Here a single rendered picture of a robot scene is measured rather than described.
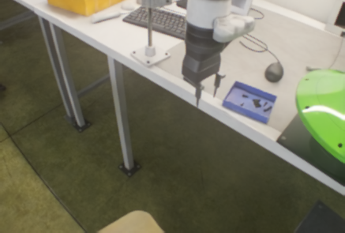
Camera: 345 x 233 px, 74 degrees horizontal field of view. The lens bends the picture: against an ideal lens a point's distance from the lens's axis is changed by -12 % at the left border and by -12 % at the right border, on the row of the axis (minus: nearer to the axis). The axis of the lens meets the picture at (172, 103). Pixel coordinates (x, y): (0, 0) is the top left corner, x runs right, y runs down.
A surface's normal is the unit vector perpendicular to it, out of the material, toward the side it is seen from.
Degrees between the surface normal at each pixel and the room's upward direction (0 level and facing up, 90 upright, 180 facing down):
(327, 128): 24
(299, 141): 0
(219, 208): 0
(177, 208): 0
